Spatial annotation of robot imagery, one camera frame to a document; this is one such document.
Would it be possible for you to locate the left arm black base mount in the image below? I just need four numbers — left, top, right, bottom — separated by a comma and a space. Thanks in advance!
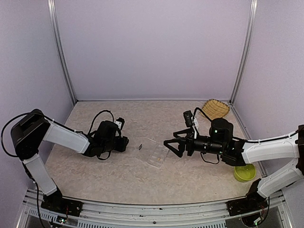
41, 189, 83, 217

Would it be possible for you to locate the right aluminium frame post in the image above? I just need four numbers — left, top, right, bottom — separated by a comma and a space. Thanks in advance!
229, 0, 258, 105

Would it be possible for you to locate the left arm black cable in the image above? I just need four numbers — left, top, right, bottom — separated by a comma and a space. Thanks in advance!
1, 110, 114, 157

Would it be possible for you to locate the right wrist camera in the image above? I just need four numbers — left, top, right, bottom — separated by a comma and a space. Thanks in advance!
183, 110, 199, 139

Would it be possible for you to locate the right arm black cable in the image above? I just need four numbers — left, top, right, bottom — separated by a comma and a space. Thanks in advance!
193, 107, 304, 143

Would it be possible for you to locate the left aluminium frame post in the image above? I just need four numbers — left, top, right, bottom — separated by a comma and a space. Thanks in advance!
47, 0, 78, 105

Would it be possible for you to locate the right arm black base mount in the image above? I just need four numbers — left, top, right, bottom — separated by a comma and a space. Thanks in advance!
227, 192, 269, 216

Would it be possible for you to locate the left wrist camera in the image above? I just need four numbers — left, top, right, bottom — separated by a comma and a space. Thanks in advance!
114, 117, 125, 130

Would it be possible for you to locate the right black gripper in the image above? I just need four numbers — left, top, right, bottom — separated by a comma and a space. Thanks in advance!
164, 128, 226, 157

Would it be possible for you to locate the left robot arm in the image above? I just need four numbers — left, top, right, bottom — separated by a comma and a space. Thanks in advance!
0, 109, 129, 211

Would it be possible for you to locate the clear plastic pill organizer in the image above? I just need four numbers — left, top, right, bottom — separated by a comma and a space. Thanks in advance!
135, 138, 169, 168

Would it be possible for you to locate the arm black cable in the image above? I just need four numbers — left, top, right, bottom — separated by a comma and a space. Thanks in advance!
1, 110, 114, 157
193, 107, 304, 143

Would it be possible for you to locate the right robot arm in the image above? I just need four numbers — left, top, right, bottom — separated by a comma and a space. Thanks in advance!
163, 118, 304, 211

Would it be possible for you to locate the front aluminium rail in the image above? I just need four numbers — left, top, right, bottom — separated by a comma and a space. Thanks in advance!
16, 187, 293, 228

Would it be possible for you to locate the aluminium frame post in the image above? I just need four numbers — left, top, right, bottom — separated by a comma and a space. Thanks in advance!
47, 0, 78, 105
229, 0, 258, 105

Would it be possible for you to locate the woven bamboo tray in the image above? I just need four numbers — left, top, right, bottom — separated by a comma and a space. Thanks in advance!
202, 99, 230, 120

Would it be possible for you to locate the lime green bowl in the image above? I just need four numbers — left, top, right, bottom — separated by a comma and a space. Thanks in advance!
234, 164, 257, 182

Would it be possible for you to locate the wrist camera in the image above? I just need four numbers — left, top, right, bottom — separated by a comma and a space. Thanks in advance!
183, 110, 199, 139
114, 117, 125, 130

